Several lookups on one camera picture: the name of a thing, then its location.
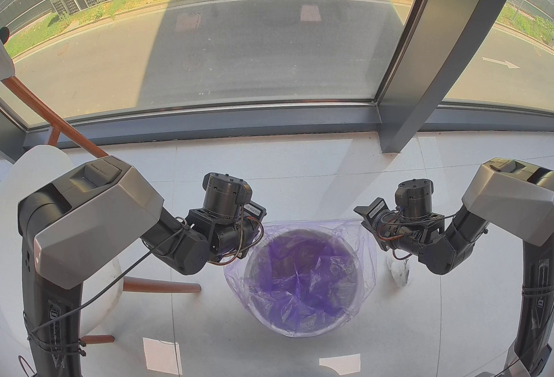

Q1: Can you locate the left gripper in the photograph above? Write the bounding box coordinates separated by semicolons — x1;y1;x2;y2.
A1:
213;203;266;264

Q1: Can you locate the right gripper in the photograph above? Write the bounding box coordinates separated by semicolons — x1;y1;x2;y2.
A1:
353;196;420;255

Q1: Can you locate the purple plastic bag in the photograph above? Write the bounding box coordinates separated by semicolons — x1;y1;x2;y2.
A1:
224;219;377;337

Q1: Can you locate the white trash bin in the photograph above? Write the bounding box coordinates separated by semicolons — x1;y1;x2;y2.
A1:
244;228;364;338

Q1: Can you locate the crumpled white paper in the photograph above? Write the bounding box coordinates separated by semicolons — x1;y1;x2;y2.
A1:
388;258;412;286

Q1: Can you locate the window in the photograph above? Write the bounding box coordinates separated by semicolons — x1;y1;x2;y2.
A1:
0;0;554;164

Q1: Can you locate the white chair with wooden legs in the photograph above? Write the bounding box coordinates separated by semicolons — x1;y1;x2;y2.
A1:
0;27;202;346

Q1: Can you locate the black cable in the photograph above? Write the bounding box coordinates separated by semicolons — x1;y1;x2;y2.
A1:
26;225;191;337

